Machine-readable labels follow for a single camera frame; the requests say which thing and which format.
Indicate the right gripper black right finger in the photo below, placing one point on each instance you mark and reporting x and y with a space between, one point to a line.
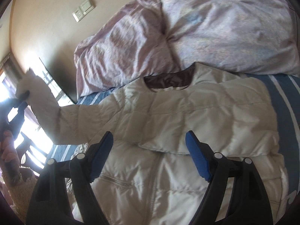
249 202

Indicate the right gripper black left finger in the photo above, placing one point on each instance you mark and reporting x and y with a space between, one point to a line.
49 202

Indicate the beige puffer jacket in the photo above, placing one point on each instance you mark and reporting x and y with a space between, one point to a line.
149 176

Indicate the person's left hand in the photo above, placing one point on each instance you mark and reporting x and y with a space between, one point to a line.
9 158

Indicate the beige fleece sleeve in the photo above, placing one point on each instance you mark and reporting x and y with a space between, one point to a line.
21 192

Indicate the dark wooden chair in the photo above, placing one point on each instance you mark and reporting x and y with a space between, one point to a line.
26 155

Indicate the blue white striped bedsheet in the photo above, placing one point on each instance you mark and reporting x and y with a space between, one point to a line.
284 97

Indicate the pink floral duvet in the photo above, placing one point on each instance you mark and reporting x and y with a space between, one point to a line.
150 37

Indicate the white wall switch panel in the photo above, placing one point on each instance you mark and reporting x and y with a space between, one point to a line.
83 9

